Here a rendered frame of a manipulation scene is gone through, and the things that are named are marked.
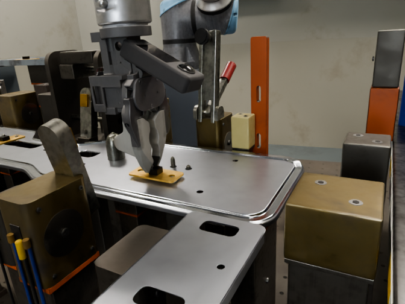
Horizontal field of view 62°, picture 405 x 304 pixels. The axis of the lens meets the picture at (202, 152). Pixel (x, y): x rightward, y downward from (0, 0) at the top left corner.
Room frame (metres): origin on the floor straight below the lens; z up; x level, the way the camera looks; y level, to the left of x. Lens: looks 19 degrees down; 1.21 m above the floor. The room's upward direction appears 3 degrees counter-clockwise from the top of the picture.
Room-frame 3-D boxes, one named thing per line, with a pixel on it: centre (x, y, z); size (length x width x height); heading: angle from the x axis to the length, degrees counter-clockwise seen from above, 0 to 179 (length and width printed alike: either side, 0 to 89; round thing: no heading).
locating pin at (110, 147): (0.60, 0.16, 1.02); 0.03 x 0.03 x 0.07
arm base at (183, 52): (1.23, 0.06, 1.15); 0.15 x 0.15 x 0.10
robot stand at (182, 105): (1.23, 0.06, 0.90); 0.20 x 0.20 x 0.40; 68
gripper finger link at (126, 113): (0.47, 0.09, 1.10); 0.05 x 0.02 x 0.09; 151
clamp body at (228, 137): (0.69, -0.04, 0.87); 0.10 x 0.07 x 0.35; 151
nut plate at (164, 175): (0.49, 0.08, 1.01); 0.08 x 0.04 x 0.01; 61
